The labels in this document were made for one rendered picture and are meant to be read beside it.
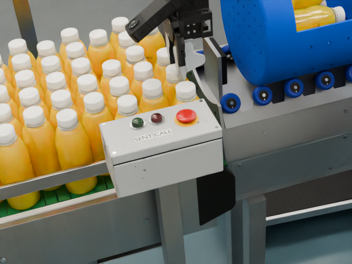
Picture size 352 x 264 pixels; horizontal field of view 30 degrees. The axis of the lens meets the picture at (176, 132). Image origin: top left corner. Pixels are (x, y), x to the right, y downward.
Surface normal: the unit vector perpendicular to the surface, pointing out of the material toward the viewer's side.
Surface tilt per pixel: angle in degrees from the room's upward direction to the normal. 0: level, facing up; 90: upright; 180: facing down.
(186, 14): 0
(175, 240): 90
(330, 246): 0
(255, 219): 90
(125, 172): 90
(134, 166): 90
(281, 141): 70
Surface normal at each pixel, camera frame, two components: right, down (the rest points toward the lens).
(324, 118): 0.26, 0.29
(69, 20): -0.07, -0.78
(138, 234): 0.29, 0.58
